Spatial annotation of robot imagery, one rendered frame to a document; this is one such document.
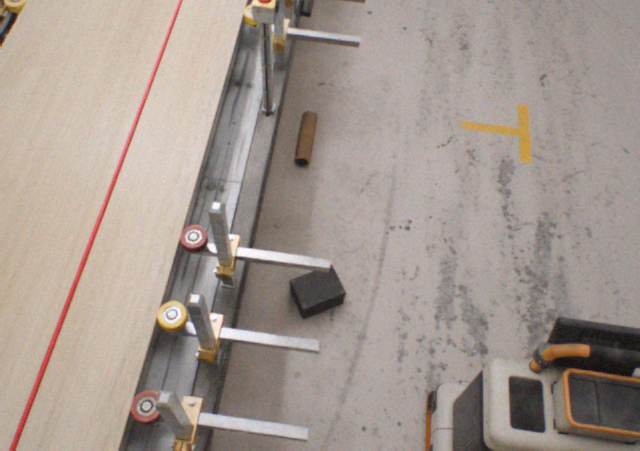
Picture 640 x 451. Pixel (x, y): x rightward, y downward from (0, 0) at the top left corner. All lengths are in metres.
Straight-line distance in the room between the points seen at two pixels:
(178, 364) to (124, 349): 0.30
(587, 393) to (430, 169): 1.66
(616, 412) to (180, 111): 1.59
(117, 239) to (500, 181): 2.00
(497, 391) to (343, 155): 1.67
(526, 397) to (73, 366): 1.23
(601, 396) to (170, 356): 1.24
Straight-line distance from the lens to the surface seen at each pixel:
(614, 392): 1.87
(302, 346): 1.80
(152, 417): 1.68
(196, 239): 1.86
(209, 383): 1.90
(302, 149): 3.07
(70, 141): 2.16
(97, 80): 2.32
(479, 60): 3.78
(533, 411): 1.88
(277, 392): 2.60
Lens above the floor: 2.51
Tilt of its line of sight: 58 degrees down
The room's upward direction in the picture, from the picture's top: 5 degrees clockwise
